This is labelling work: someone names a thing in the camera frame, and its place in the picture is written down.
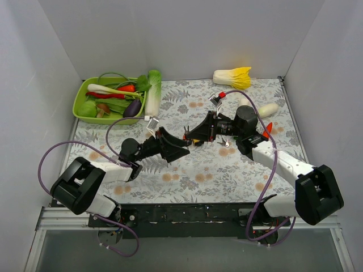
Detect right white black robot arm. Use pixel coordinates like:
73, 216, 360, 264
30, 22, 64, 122
185, 105, 344, 226

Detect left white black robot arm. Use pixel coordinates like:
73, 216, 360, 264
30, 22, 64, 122
50, 127, 189, 227

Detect floral table mat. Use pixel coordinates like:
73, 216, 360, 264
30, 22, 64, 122
66, 79, 305, 203

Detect green napa cabbage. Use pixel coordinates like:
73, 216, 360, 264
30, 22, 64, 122
145, 70, 162, 116

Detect purple eggplant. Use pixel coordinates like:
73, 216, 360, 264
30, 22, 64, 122
123, 99, 142, 118

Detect yellow white cabbage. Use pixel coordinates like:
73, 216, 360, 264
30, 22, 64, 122
213, 67, 251, 90

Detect green leafy vegetable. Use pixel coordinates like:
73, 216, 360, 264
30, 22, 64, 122
95, 98, 132, 115

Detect white radish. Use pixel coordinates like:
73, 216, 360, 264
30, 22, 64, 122
258, 103, 279, 118

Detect orange carrot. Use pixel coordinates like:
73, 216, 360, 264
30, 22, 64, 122
263, 122, 273, 139

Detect green spinach leaf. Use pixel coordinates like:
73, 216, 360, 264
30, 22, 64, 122
135, 75, 151, 93

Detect small orange pepper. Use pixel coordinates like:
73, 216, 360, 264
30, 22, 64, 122
117, 84, 136, 92

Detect brown mushroom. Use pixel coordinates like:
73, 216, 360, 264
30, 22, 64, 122
96, 103, 111, 118

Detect green long beans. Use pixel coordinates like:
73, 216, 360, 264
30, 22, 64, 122
96, 72, 133, 89

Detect green plastic tray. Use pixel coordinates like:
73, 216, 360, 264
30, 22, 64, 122
73, 73, 151, 125

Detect round green cabbage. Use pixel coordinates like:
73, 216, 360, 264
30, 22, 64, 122
77, 101, 98, 118

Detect red chili pepper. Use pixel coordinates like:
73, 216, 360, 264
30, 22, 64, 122
86, 92, 125, 99

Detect white green leek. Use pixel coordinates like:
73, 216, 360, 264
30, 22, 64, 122
87, 84, 136, 95

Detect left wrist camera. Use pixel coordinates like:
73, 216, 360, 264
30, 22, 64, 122
146, 117, 159, 138

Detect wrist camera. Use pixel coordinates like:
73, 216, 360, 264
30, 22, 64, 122
146, 117, 159, 138
209, 92, 226, 114

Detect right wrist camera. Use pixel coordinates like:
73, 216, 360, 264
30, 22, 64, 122
209, 92, 226, 114

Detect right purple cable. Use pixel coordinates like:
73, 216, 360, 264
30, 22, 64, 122
222, 90, 296, 247

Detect purple cable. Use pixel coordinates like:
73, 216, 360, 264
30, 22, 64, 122
38, 114, 140, 258
222, 90, 296, 247

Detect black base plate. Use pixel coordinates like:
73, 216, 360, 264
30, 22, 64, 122
87, 202, 293, 240

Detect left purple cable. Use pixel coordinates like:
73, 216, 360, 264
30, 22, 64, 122
38, 114, 140, 258

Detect aluminium frame rail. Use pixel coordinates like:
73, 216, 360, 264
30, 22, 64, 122
24, 207, 355, 271

